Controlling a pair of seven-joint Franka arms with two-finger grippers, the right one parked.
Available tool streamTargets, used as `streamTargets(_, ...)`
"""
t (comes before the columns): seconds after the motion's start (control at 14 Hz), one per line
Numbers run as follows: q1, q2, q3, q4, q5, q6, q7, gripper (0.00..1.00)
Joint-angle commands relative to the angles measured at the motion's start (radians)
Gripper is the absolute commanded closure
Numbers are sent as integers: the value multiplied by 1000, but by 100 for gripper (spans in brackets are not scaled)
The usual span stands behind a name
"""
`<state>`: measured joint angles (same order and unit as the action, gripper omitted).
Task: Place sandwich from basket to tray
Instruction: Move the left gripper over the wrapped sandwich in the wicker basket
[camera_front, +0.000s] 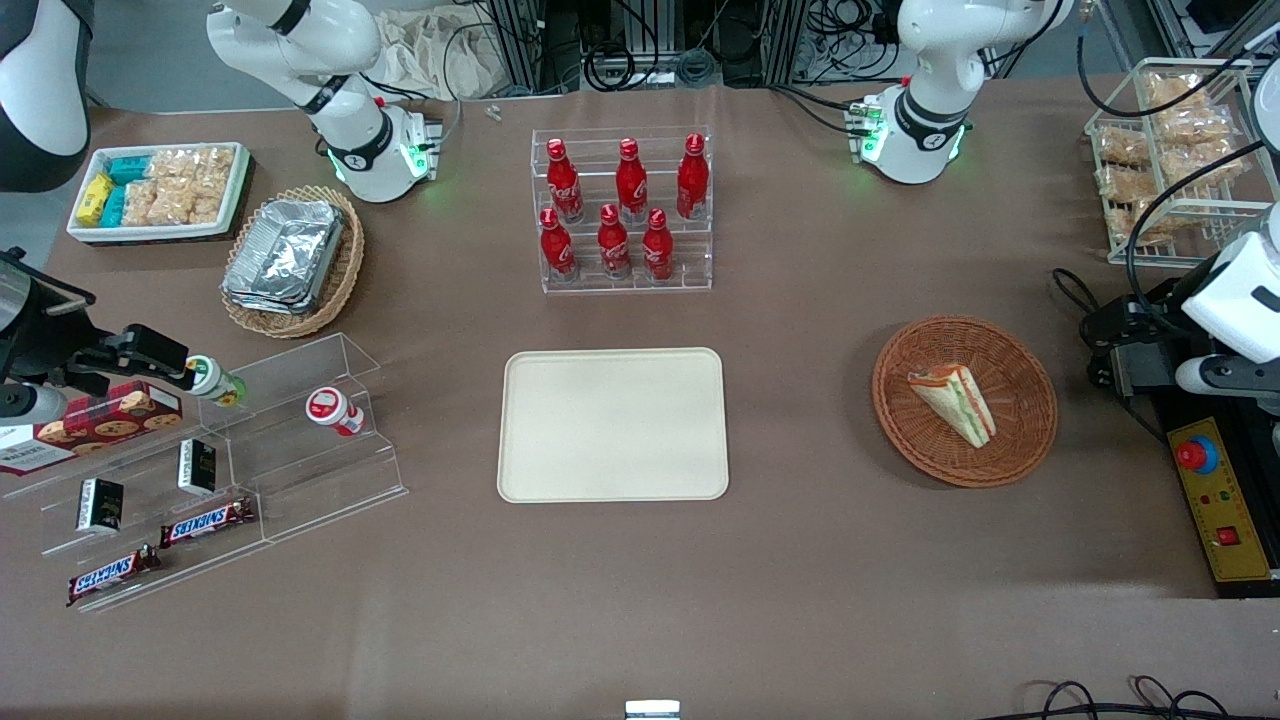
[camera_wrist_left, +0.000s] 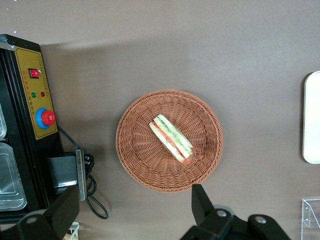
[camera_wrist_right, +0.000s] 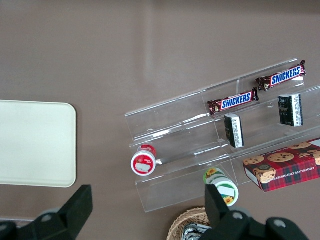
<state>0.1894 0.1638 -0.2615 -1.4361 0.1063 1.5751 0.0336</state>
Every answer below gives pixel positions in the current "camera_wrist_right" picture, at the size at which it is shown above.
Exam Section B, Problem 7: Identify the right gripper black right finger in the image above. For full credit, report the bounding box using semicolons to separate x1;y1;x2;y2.
199;184;266;240

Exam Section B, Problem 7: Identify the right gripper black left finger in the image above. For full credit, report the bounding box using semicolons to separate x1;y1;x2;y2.
16;184;94;240

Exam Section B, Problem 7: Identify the light wicker basket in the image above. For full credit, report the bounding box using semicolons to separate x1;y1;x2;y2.
166;206;213;240

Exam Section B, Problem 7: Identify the beige plastic tray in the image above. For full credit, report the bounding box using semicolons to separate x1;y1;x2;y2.
0;99;77;188

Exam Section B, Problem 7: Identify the foil wrapped pack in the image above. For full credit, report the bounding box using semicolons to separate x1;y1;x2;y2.
183;223;213;240

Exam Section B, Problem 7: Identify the green sunflower snack cup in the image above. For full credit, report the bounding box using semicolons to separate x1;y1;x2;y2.
202;167;240;207

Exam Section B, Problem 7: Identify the red plaid cookie box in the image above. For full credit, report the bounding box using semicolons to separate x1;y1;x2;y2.
242;137;320;193

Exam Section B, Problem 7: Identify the red lidded snack cup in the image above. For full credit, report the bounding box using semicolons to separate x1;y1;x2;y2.
130;144;158;177

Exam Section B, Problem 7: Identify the black white chocolate box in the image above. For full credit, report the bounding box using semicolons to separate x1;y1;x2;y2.
277;93;304;128
223;113;245;149

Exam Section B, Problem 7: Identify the clear acrylic tiered shelf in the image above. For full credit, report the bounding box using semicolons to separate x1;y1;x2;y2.
124;57;320;213

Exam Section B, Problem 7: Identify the Snickers chocolate bar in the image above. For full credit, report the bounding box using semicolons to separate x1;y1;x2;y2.
206;87;260;118
255;59;307;92

